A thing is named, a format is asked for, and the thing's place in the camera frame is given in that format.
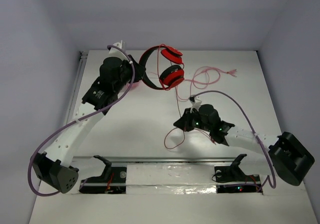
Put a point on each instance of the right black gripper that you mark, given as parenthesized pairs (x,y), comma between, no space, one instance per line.
(186,118)

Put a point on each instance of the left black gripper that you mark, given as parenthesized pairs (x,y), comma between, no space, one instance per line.
(133,67)

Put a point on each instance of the red black headphones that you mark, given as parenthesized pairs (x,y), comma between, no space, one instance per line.
(170,77)

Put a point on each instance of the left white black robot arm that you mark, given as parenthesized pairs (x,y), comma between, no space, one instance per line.
(51,161)

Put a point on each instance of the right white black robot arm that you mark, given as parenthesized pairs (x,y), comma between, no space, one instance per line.
(281,156)

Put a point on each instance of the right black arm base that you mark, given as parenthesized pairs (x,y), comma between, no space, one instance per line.
(230,179)

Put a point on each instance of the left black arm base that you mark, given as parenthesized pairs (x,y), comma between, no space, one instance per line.
(111,181)

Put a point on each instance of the white foam block with tape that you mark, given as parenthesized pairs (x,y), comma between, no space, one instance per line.
(170,179)

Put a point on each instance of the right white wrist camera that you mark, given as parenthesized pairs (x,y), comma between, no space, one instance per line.
(196,103)

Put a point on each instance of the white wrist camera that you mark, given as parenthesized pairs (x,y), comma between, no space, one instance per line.
(117,50)
(196,103)

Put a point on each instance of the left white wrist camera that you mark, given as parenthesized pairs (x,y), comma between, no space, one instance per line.
(117,50)

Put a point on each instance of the aluminium rail left side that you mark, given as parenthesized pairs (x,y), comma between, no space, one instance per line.
(76,86)

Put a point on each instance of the aluminium rail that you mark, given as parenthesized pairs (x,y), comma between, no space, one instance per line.
(140,160)
(76,86)

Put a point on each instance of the aluminium rail front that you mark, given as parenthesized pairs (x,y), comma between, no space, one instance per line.
(140,160)

